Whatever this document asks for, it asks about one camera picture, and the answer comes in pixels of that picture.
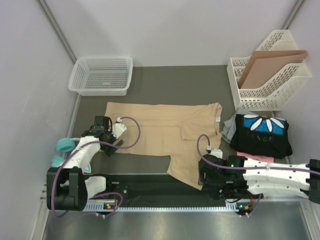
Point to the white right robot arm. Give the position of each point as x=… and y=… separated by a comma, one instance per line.
x=269, y=179

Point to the white perforated plastic basket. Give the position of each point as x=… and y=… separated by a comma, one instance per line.
x=101, y=76

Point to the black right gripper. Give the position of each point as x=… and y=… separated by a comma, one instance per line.
x=208, y=180

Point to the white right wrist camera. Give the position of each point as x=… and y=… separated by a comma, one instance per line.
x=216, y=152

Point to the beige t shirt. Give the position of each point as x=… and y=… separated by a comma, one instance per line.
x=169, y=130

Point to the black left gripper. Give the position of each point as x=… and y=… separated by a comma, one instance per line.
x=108, y=150

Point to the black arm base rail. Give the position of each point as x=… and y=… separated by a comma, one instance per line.
x=163, y=189

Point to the pink folded t shirt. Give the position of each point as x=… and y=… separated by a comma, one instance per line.
x=256, y=157

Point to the black daisy print t shirt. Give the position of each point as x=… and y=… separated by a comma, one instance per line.
x=261, y=136

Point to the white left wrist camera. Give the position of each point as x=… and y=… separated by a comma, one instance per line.
x=118, y=128

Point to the grey t shirt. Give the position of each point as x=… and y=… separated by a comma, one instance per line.
x=229, y=127

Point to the brown cardboard folder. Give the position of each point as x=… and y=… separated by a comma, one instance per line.
x=263, y=65

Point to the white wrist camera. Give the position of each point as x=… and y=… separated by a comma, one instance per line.
x=216, y=152
x=118, y=128

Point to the teal cat ear headphones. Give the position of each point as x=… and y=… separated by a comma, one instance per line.
x=64, y=145

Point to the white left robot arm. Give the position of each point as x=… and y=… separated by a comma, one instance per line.
x=67, y=187

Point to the cream plastic file organizer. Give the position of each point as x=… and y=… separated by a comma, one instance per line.
x=273, y=95

